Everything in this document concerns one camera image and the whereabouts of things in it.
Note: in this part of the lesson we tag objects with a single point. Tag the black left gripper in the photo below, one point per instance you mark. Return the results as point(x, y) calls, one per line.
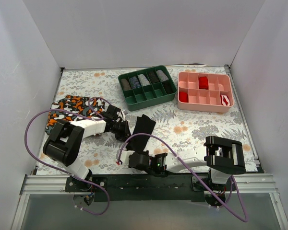
point(124, 131)

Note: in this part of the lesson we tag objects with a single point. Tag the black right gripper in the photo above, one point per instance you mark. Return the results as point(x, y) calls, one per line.
point(130, 157)

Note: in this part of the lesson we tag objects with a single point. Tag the black underwear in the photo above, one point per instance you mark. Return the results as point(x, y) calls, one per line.
point(167, 87)
point(143, 125)

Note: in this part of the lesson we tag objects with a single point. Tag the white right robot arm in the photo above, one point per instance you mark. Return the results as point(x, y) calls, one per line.
point(224, 157)

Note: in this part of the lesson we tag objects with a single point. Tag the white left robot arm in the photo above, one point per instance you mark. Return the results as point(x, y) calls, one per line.
point(64, 141)

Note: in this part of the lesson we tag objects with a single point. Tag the brown rolled underwear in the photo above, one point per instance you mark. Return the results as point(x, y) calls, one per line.
point(125, 85)

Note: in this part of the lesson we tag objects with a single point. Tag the blue striped rolled underwear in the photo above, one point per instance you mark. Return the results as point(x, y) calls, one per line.
point(134, 82)

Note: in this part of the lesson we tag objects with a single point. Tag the orange camouflage underwear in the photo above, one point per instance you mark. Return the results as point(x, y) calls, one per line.
point(75, 104)

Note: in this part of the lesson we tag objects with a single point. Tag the black rolled underwear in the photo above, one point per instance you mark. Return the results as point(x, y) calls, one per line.
point(167, 87)

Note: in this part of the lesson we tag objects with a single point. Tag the grey white striped rolled underwear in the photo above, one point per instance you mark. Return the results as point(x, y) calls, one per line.
point(162, 76)

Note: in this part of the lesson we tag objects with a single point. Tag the red rolled underwear lower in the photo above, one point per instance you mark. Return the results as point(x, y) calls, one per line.
point(183, 97)

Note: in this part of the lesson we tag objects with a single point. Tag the red rolled underwear upper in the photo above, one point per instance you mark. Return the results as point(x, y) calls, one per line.
point(203, 83)

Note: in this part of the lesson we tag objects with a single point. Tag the red white rolled underwear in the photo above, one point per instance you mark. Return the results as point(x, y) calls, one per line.
point(225, 101)

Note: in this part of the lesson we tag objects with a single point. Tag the green divided organizer box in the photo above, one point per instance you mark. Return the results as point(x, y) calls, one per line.
point(150, 95)

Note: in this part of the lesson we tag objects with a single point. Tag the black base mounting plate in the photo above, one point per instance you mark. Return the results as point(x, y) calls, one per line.
point(144, 187)

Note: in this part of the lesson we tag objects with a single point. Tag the pink divided organizer box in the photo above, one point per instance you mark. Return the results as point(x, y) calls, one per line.
point(205, 100)

